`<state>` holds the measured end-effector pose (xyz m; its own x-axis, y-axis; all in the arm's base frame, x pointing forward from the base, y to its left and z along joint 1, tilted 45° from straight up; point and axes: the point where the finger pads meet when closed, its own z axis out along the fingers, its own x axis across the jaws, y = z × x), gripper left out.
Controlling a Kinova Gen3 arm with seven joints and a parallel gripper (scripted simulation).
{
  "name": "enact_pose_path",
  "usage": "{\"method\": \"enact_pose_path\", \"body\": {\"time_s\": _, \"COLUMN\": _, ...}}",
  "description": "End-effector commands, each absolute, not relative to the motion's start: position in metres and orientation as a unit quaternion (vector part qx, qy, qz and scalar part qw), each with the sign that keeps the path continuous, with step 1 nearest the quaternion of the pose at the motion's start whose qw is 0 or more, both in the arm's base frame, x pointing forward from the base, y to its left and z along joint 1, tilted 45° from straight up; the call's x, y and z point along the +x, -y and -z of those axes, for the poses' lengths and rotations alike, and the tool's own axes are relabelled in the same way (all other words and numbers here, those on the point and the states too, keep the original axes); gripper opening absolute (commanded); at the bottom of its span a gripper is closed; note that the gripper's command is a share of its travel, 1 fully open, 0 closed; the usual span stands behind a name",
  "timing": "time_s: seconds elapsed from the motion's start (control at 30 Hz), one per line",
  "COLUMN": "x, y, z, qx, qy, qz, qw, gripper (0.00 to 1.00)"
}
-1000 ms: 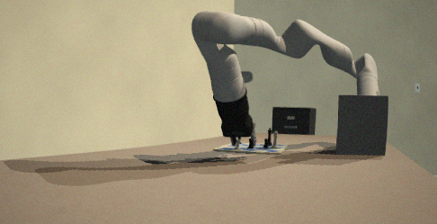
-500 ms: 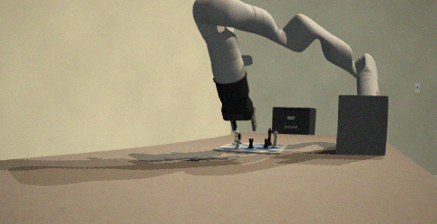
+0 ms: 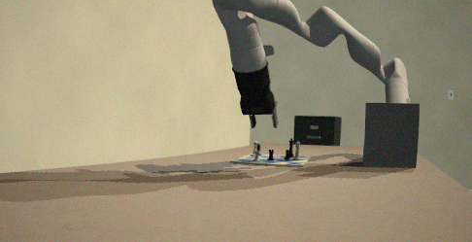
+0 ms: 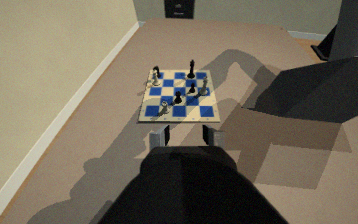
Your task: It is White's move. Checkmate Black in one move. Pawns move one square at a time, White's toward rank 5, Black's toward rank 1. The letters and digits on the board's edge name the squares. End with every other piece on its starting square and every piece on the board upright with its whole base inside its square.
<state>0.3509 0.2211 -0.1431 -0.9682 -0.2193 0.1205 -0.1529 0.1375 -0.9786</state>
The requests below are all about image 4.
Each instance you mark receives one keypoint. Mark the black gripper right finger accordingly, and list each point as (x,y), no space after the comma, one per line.
(212,137)

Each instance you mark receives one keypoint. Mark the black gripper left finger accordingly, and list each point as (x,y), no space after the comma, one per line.
(159,138)

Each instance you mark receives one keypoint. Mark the blue and cream chessboard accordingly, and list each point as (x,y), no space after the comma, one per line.
(194,106)

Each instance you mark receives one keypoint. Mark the white chess piece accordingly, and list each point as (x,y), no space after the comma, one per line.
(165,109)

